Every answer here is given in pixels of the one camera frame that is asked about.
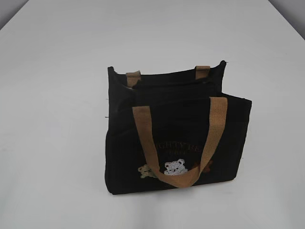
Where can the black canvas tote bag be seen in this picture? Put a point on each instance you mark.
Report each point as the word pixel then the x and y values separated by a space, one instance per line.
pixel 172 130

